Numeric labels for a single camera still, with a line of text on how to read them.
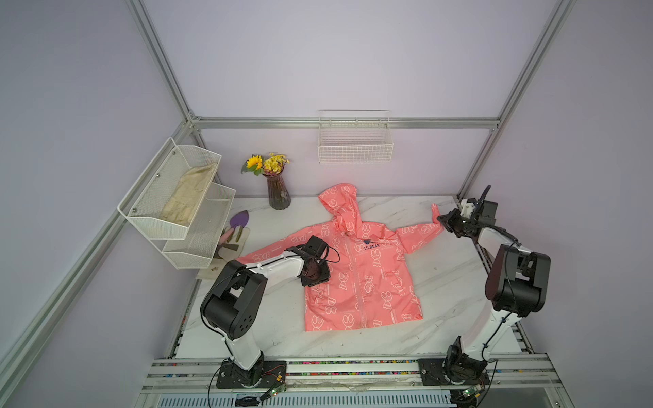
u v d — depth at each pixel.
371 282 0.91
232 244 1.04
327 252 0.79
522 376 0.74
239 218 1.12
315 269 0.84
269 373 0.74
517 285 0.51
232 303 0.47
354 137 0.95
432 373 0.73
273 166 0.99
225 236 1.03
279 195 1.11
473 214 0.84
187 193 0.80
